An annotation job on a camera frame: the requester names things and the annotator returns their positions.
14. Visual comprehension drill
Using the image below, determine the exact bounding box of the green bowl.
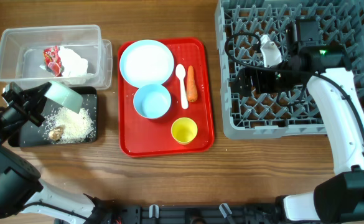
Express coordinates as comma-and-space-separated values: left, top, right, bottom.
44, 81, 83, 114

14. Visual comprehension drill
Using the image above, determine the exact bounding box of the brown mushroom piece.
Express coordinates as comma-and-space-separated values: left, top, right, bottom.
49, 126, 65, 141

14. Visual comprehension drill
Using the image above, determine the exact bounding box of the red snack wrapper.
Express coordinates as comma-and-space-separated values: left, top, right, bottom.
43, 46, 63, 77

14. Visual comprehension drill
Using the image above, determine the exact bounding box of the orange carrot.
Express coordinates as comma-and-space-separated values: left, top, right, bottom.
186, 65, 198, 102

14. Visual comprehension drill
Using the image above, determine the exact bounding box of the white rice pile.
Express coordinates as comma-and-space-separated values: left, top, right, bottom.
43, 107, 96, 144

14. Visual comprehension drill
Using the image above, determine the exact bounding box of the white napkin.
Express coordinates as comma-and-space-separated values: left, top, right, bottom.
40, 46, 93, 85

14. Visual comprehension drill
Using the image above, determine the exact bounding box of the white plastic spoon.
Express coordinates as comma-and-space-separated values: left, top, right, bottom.
175, 64, 189, 110

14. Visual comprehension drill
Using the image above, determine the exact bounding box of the yellow cup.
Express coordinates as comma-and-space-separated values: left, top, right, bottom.
171, 117, 198, 145

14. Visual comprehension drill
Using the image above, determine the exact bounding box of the light blue bowl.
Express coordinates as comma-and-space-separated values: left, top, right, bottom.
133, 84, 172, 119

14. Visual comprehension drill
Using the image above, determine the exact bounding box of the light blue plate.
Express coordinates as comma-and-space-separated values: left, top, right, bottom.
119, 40, 175, 88

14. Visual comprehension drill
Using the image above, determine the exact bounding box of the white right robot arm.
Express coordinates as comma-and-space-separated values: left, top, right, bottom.
236, 44, 364, 223

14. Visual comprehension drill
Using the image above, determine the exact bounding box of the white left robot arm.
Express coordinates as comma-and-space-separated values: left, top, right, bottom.
0, 81, 119, 224

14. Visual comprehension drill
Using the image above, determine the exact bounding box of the black waste tray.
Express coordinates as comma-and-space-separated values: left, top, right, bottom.
8, 86, 98, 147

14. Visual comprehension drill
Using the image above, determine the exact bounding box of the grey dishwasher rack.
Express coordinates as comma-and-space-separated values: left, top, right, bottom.
215, 0, 364, 139

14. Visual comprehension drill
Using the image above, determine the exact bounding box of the clear plastic waste bin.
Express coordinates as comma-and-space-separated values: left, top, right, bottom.
0, 25, 113, 90

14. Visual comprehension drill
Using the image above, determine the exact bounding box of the red serving tray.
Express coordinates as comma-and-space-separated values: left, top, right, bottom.
118, 38, 215, 157

